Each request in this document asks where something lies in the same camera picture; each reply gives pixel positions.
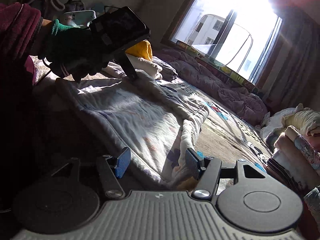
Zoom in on floral white pyjama garment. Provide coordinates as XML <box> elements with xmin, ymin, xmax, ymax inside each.
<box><xmin>34</xmin><ymin>61</ymin><xmax>210</xmax><ymax>190</ymax></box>

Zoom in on maroon sleeved left forearm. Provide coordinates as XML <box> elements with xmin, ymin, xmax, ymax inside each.
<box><xmin>1</xmin><ymin>2</ymin><xmax>56</xmax><ymax>64</ymax></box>

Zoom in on grey folded clothes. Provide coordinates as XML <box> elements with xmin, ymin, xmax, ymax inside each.
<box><xmin>152</xmin><ymin>56</ymin><xmax>178</xmax><ymax>82</ymax></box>

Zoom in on stack of folded clothes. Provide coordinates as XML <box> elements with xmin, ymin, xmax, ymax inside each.
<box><xmin>266</xmin><ymin>126</ymin><xmax>319</xmax><ymax>194</ymax></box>

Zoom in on black gloved left hand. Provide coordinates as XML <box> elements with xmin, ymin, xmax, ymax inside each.
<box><xmin>31</xmin><ymin>20</ymin><xmax>112</xmax><ymax>82</ymax></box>

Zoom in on cream folded garment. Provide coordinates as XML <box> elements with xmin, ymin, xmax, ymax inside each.
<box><xmin>126</xmin><ymin>54</ymin><xmax>163</xmax><ymax>80</ymax></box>

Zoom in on yellow garment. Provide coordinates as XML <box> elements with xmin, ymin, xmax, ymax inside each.
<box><xmin>125</xmin><ymin>40</ymin><xmax>152</xmax><ymax>62</ymax></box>

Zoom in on mint green garment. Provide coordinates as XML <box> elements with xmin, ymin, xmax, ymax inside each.
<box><xmin>59</xmin><ymin>10</ymin><xmax>98</xmax><ymax>29</ymax></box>

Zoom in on Mickey Mouse bed blanket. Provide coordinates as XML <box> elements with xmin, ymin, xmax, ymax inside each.
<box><xmin>32</xmin><ymin>57</ymin><xmax>271</xmax><ymax>190</ymax></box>

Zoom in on cluttered side table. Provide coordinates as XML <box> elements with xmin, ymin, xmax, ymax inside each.
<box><xmin>16</xmin><ymin>0</ymin><xmax>119</xmax><ymax>20</ymax></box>

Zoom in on purple crumpled quilt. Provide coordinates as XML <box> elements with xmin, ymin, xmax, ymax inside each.
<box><xmin>153</xmin><ymin>49</ymin><xmax>267</xmax><ymax>126</ymax></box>

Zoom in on rolled white pink quilts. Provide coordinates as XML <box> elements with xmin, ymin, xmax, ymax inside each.
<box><xmin>260</xmin><ymin>103</ymin><xmax>319</xmax><ymax>149</ymax></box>

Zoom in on colourful alphabet play mat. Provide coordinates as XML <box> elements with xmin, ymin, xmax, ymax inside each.
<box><xmin>175</xmin><ymin>41</ymin><xmax>264</xmax><ymax>99</ymax></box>

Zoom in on blue denim jeans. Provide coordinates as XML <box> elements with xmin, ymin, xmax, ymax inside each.
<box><xmin>304</xmin><ymin>186</ymin><xmax>320</xmax><ymax>228</ymax></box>

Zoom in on grey curtain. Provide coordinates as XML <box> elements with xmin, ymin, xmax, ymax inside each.
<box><xmin>260</xmin><ymin>4</ymin><xmax>320</xmax><ymax>116</ymax></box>

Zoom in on window with frame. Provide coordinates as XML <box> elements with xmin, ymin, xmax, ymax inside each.
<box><xmin>163</xmin><ymin>0</ymin><xmax>283</xmax><ymax>85</ymax></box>

